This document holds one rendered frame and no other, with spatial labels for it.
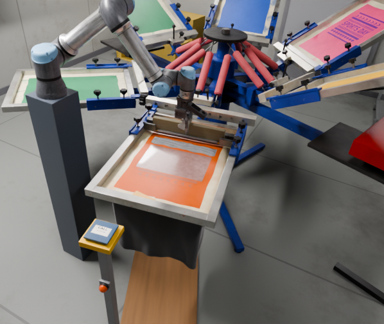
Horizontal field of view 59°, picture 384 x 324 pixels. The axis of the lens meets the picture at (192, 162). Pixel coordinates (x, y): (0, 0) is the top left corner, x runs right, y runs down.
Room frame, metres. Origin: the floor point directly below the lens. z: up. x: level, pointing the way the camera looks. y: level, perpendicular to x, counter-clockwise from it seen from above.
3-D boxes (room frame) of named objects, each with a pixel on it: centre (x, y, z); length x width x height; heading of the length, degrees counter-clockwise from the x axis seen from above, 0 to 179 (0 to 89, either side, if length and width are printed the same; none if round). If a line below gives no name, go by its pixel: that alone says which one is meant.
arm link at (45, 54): (1.56, 0.73, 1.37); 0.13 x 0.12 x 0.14; 174
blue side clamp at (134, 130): (1.70, 0.30, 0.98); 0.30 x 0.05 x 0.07; 167
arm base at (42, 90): (1.55, 0.74, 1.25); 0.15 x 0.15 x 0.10
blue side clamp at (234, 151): (1.57, -0.24, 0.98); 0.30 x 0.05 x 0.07; 167
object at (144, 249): (1.12, 0.15, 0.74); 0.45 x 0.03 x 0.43; 77
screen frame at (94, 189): (1.40, 0.08, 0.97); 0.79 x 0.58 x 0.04; 167
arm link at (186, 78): (1.61, 0.06, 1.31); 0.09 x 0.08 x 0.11; 84
